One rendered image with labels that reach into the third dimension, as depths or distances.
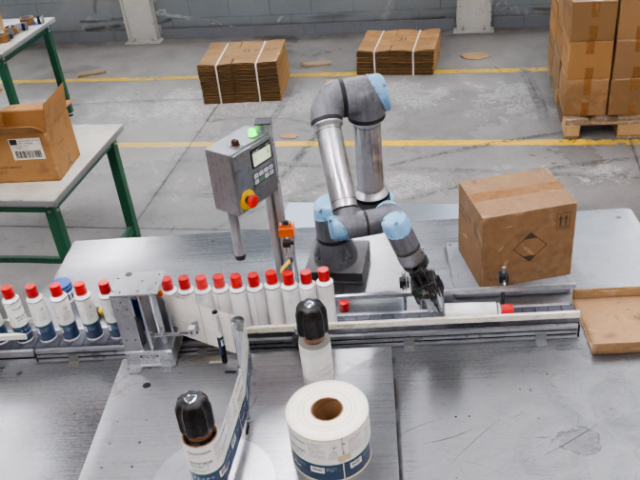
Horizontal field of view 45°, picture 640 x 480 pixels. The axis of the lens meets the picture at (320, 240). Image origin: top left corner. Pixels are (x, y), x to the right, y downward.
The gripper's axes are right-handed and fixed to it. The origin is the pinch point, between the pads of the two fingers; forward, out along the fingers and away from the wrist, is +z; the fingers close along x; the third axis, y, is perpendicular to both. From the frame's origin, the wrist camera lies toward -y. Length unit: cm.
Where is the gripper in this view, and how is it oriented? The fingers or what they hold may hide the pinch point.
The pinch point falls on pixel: (437, 307)
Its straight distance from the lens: 236.3
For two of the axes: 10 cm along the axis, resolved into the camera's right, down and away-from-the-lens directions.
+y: -0.4, 5.5, -8.4
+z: 4.3, 7.7, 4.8
